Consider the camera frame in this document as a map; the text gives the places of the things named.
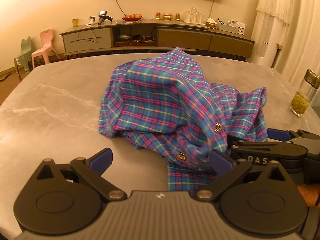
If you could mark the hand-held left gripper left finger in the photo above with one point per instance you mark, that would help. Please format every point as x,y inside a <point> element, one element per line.
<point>102,159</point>

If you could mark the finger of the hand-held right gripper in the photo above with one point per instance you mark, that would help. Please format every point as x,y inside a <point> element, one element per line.
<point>278,134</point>
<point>265,148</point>

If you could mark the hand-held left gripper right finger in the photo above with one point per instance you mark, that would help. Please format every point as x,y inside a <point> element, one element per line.
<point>221,162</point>

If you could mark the blue pink plaid shirt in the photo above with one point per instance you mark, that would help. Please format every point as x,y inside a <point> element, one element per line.
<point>162,100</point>

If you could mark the person's right hand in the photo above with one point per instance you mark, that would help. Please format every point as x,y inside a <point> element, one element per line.
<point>311,195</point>

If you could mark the glass tea bottle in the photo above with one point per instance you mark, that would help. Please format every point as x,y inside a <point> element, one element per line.
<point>301,97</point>

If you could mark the white floor air conditioner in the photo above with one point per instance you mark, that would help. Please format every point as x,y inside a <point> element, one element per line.
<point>263,47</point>

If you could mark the white tray with small packets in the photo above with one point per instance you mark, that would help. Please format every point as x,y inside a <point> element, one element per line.
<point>231,26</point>

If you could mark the pink plastic child chair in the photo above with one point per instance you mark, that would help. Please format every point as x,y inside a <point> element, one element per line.
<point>45,47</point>

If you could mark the gold tissue box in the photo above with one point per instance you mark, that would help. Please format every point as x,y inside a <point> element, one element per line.
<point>211,23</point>

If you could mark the long low tv cabinet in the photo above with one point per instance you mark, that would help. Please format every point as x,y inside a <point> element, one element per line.
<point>180,36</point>

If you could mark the green plastic child chair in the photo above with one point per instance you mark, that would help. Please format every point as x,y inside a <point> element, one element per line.
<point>23,52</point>

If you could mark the white lace curtain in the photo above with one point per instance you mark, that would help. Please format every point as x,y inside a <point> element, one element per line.
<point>277,0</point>

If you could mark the white charger stand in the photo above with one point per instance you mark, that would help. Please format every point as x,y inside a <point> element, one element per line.
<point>91,21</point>

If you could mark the black handheld device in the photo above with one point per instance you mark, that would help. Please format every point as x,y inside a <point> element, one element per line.
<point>103,17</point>

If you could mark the cluster of clear glasses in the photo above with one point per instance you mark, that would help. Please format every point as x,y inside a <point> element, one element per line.
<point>194,17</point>

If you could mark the plate of oranges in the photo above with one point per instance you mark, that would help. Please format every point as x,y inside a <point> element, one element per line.
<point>132,17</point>

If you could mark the small gold ornament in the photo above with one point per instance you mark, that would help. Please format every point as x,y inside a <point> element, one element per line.
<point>178,16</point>
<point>158,16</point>

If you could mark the wide gold ornament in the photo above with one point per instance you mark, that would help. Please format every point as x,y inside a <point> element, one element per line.
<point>168,16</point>

